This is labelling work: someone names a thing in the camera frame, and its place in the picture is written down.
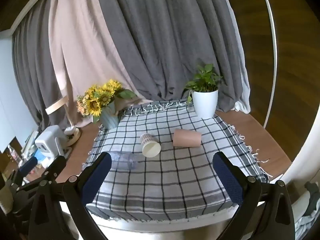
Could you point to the green potted plant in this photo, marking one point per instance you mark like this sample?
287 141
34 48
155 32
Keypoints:
203 80

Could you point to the white patterned paper cup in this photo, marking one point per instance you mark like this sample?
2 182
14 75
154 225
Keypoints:
150 147

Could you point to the clear plastic cup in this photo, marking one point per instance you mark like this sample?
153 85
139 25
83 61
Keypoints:
123 160

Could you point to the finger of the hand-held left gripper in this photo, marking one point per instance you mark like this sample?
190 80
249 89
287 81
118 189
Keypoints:
27 167
55 167

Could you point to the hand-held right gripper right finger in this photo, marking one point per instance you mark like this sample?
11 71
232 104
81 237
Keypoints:
228 180

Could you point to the white hoop frame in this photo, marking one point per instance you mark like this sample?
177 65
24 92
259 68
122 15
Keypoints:
271 30

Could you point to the grey checked tablecloth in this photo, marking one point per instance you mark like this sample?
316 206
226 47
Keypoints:
175 180

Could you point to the sunflower bouquet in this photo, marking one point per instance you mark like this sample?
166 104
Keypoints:
100 97

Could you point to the white plant pot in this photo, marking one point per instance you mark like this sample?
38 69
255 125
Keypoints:
205 103

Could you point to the blue-grey ribbed vase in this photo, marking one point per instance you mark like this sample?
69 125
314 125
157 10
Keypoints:
110 118

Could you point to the pink cup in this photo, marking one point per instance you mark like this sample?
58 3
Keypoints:
186 138

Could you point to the wooden white desk lamp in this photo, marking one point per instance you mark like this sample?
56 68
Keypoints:
71 132

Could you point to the grey curtain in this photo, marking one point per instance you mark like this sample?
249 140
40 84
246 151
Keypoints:
162 42

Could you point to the pink curtain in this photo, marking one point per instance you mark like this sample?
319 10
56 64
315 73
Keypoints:
80 55

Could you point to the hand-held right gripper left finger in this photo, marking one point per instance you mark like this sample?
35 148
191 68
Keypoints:
96 180

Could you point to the white box device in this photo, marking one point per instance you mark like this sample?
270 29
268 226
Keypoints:
48 141

